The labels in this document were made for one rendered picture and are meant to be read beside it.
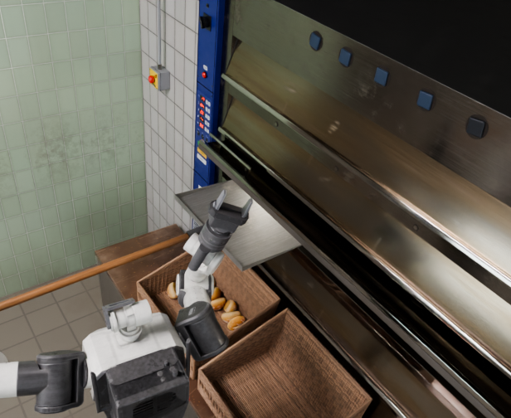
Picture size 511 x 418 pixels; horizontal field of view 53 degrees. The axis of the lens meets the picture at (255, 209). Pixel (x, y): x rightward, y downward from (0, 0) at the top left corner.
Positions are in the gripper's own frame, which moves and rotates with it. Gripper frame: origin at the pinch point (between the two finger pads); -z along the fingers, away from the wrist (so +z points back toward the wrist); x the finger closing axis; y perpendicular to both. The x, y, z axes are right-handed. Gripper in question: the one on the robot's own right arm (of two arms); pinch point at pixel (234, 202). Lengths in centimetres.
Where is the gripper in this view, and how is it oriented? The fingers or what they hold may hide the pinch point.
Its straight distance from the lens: 149.2
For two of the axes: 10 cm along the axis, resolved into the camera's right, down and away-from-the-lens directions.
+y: -0.5, -6.9, 7.3
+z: -4.3, 6.7, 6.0
